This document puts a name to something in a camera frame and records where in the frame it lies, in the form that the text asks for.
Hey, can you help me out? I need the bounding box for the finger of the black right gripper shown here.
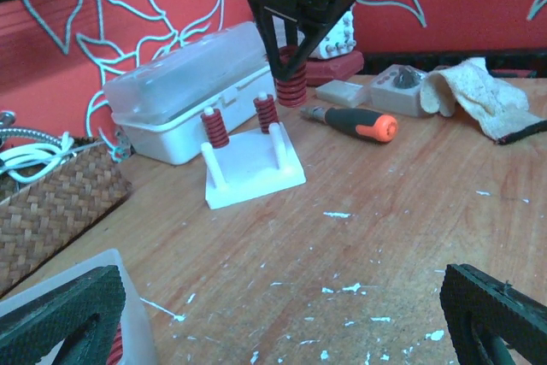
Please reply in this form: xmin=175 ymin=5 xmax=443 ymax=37
xmin=277 ymin=5 xmax=350 ymax=80
xmin=249 ymin=0 xmax=284 ymax=79

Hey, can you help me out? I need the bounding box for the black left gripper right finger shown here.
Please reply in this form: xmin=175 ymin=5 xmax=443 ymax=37
xmin=439 ymin=264 xmax=546 ymax=364

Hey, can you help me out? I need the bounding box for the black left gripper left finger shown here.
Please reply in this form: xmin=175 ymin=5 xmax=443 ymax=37
xmin=1 ymin=265 xmax=126 ymax=364

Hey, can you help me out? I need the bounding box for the orange black handle screwdriver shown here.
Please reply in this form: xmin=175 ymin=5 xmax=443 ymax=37
xmin=300 ymin=106 xmax=398 ymax=144

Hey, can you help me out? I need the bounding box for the clear plastic spring tray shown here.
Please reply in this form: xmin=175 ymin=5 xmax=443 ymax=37
xmin=1 ymin=249 xmax=158 ymax=364

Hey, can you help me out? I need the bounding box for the grey metal plate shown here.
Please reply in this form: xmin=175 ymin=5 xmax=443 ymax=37
xmin=316 ymin=79 xmax=370 ymax=108

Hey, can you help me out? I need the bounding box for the brown wicker basket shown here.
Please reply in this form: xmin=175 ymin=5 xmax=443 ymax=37
xmin=1 ymin=145 xmax=132 ymax=295

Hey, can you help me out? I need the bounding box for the white clear lidded case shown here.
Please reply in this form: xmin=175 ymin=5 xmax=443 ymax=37
xmin=103 ymin=21 xmax=276 ymax=165

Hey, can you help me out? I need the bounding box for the bagged timer switch module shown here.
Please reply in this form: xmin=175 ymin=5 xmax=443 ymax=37
xmin=368 ymin=64 xmax=428 ymax=118

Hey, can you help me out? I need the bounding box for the white peg base plate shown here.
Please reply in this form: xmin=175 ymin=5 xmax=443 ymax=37
xmin=201 ymin=122 xmax=306 ymax=209

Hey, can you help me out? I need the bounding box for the white coiled cable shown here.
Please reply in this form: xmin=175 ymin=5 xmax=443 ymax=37
xmin=0 ymin=131 xmax=95 ymax=184

